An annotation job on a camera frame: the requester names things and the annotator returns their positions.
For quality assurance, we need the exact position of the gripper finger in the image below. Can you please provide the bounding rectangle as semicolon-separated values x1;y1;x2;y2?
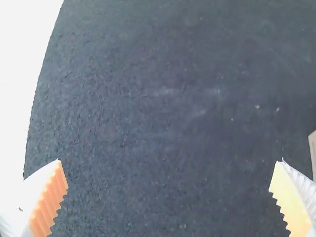
0;159;69;237
268;157;316;237

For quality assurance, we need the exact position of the black mat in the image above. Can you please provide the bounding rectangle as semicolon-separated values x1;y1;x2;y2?
22;0;316;237

